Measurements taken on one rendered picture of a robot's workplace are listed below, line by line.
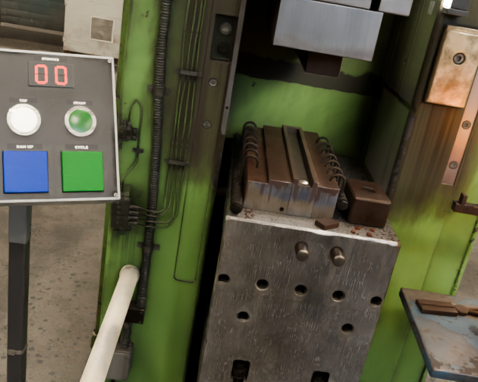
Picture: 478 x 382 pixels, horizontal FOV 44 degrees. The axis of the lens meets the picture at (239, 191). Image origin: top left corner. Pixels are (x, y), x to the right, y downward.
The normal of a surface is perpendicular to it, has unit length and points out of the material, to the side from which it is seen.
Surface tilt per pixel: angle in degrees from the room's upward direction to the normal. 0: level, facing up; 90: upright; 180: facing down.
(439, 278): 90
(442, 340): 0
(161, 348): 90
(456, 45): 90
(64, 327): 0
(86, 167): 60
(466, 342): 0
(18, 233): 90
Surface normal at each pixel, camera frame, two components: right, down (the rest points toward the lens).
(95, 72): 0.43, -0.10
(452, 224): -0.01, 0.38
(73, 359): 0.16, -0.91
